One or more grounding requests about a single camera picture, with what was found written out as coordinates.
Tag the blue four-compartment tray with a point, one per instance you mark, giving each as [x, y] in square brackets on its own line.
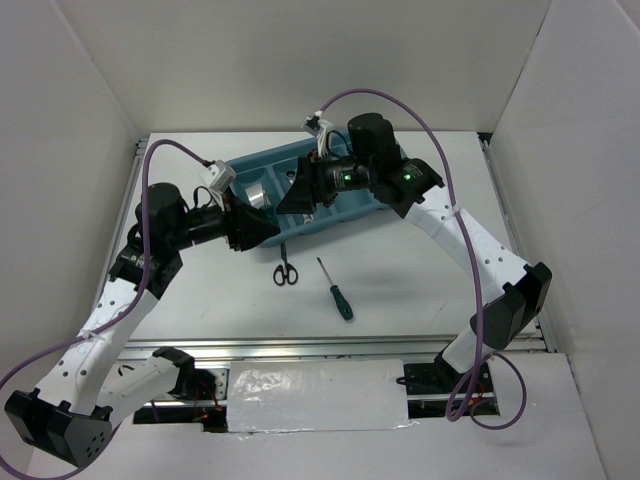
[350, 205]

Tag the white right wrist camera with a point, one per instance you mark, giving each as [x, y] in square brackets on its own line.
[320, 129]

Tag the aluminium left side rail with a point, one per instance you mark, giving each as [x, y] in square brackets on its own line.
[132, 189]

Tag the long green handled screwdriver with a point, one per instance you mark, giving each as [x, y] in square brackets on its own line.
[342, 305]

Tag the large silver ratchet wrench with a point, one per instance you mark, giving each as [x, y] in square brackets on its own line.
[291, 176]

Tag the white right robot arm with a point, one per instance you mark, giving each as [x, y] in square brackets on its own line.
[512, 291]

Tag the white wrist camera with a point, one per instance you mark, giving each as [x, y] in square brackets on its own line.
[218, 176]
[320, 129]

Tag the black handled scissors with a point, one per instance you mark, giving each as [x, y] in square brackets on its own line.
[285, 273]

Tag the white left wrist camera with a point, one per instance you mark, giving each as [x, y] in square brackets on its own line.
[218, 176]

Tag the aluminium right side rail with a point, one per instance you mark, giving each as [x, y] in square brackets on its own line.
[541, 321]

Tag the aluminium front rail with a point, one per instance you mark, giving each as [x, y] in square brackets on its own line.
[281, 348]

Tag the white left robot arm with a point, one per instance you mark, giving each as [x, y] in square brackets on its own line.
[73, 411]

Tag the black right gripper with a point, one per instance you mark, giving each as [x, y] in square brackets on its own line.
[309, 188]

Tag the white foil-edged cover sheet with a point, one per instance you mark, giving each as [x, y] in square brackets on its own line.
[302, 396]

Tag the aluminium rail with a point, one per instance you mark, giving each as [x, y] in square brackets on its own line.
[132, 189]
[281, 348]
[541, 321]

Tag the white tape roll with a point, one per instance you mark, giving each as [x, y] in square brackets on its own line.
[258, 197]

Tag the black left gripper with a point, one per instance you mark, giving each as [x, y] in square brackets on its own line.
[244, 226]

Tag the stubby green handled screwdriver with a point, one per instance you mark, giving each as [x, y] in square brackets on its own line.
[269, 213]

